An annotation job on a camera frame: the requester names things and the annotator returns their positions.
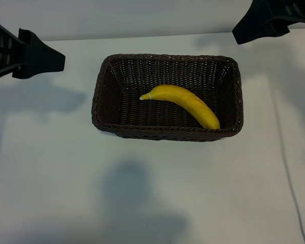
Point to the dark brown wicker basket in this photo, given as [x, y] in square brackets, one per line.
[132, 111]

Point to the yellow banana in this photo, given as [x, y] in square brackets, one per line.
[188, 101]

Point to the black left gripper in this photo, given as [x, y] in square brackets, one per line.
[3, 48]

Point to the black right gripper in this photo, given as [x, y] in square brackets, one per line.
[300, 10]

